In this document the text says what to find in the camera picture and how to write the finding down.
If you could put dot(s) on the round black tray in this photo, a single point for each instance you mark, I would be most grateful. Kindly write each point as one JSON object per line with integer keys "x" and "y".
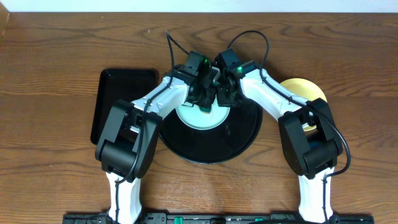
{"x": 222, "y": 143}

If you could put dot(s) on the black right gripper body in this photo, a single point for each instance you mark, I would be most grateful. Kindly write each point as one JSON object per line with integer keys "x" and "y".
{"x": 226, "y": 98}

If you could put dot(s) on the green and yellow sponge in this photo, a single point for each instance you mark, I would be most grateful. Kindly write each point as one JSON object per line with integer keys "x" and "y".
{"x": 205, "y": 109}

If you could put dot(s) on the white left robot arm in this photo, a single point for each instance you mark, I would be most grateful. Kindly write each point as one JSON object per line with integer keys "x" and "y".
{"x": 128, "y": 140}

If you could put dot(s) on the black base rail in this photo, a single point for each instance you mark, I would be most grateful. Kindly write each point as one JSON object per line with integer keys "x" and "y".
{"x": 163, "y": 218}

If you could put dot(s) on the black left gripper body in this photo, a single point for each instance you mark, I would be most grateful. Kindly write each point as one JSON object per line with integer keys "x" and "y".
{"x": 204, "y": 98}

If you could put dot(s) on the yellow plate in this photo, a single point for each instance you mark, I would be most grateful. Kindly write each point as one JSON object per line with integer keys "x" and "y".
{"x": 303, "y": 90}

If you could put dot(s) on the rectangular black tray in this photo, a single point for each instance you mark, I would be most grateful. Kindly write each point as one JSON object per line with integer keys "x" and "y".
{"x": 119, "y": 84}

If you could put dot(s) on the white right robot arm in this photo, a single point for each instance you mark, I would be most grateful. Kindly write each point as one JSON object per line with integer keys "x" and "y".
{"x": 310, "y": 140}

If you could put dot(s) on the pale green plate red streak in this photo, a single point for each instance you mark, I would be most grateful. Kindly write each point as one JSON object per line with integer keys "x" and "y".
{"x": 192, "y": 116}

